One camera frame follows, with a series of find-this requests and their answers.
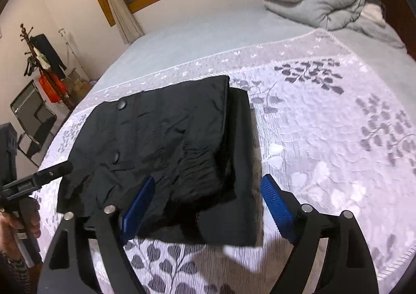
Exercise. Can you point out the black pants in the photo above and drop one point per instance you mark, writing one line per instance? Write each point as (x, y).
(162, 125)

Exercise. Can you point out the black hanging garment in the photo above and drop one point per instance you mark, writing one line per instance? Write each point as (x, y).
(48, 50)

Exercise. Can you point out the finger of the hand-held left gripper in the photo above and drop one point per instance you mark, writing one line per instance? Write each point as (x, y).
(58, 169)

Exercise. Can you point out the white fleece cloth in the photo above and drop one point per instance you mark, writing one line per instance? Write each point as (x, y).
(372, 11)

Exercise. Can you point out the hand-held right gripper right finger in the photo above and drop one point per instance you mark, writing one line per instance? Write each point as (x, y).
(276, 203)

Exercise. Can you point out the wooden coat rack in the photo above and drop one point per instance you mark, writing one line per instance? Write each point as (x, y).
(25, 37)

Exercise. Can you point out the orange bag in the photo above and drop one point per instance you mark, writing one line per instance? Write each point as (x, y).
(48, 88)

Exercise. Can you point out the white floral lace blanket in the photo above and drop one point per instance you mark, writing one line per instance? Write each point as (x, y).
(325, 118)

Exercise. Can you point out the person's left hand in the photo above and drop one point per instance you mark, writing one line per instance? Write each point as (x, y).
(6, 225)

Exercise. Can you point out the white metal stand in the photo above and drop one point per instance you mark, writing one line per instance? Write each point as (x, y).
(66, 40)

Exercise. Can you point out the bed with grey sheet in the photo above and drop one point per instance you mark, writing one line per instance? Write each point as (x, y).
(195, 44)

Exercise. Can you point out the beige curtain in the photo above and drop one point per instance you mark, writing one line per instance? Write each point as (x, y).
(123, 11)

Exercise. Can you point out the black metal frame chair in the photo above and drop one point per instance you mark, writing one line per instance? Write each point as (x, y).
(27, 102)

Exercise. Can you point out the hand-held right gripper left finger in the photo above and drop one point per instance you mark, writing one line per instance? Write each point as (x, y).
(143, 200)

